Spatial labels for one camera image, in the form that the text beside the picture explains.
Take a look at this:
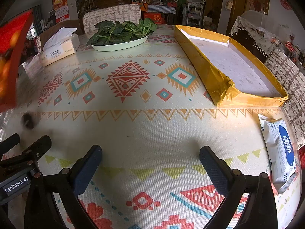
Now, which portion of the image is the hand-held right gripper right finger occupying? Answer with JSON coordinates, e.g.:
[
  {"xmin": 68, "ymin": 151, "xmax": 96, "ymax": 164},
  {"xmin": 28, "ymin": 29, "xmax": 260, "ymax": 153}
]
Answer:
[{"xmin": 199, "ymin": 145, "xmax": 279, "ymax": 229}]

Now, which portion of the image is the small potted green plant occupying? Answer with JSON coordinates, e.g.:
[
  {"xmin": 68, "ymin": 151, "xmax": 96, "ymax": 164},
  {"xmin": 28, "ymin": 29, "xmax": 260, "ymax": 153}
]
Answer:
[{"xmin": 86, "ymin": 20, "xmax": 157, "ymax": 46}]

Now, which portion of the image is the red wall calendar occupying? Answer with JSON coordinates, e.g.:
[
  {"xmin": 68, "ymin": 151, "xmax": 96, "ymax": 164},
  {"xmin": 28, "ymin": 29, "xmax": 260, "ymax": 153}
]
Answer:
[{"xmin": 53, "ymin": 0, "xmax": 70, "ymax": 23}]

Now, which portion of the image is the blue white wet wipes packet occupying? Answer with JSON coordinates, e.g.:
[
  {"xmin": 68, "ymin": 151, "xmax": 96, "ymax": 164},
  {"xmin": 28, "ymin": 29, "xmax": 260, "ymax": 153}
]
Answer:
[{"xmin": 258, "ymin": 114, "xmax": 298, "ymax": 194}]

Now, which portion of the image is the white oval plate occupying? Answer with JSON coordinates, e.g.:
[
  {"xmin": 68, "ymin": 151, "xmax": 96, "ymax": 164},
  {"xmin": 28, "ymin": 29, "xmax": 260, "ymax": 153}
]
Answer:
[{"xmin": 90, "ymin": 34, "xmax": 150, "ymax": 52}]

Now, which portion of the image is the table with blue checked cloth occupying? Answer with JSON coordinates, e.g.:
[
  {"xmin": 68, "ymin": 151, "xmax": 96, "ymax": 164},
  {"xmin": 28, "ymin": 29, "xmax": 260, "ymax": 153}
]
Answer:
[{"xmin": 146, "ymin": 5, "xmax": 177, "ymax": 17}]

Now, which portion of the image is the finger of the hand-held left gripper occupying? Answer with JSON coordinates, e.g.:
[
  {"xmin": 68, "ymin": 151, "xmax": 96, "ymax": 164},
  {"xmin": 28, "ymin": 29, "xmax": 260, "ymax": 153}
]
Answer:
[
  {"xmin": 0, "ymin": 135, "xmax": 52, "ymax": 173},
  {"xmin": 0, "ymin": 134, "xmax": 21, "ymax": 149}
]

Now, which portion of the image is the beige tissue box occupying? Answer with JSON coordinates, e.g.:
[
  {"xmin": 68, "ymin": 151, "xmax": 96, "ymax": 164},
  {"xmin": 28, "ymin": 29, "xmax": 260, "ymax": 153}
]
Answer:
[{"xmin": 38, "ymin": 27, "xmax": 81, "ymax": 67}]

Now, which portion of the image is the patterned fabric chair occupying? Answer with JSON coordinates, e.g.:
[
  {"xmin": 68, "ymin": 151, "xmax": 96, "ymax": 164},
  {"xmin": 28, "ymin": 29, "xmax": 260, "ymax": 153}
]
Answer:
[
  {"xmin": 83, "ymin": 4, "xmax": 142, "ymax": 34},
  {"xmin": 264, "ymin": 49, "xmax": 305, "ymax": 148}
]

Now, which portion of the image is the yellow taped shallow tray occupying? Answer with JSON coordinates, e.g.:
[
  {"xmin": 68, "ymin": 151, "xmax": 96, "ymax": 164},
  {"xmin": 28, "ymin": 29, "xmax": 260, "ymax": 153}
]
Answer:
[{"xmin": 174, "ymin": 24, "xmax": 289, "ymax": 108}]

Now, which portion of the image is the dark red date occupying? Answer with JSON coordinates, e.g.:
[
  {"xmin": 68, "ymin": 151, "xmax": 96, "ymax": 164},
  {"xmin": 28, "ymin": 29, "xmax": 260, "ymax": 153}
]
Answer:
[{"xmin": 22, "ymin": 113, "xmax": 36, "ymax": 130}]

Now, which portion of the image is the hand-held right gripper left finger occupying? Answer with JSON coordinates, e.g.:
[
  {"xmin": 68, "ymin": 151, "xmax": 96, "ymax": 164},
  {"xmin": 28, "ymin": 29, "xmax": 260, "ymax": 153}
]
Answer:
[{"xmin": 24, "ymin": 144, "xmax": 103, "ymax": 229}]

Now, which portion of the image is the side table with fringed cloth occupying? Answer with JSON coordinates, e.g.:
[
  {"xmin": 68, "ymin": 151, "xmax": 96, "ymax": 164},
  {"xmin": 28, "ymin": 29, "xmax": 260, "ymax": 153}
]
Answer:
[{"xmin": 230, "ymin": 16, "xmax": 279, "ymax": 58}]

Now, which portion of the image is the red cardboard box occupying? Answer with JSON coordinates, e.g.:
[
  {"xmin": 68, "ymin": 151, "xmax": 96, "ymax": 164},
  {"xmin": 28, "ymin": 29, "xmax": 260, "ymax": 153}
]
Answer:
[{"xmin": 0, "ymin": 11, "xmax": 34, "ymax": 112}]

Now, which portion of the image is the red gift box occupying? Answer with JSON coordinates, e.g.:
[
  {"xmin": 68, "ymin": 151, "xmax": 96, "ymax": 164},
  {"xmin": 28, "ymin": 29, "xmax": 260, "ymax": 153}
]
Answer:
[{"xmin": 144, "ymin": 13, "xmax": 166, "ymax": 25}]

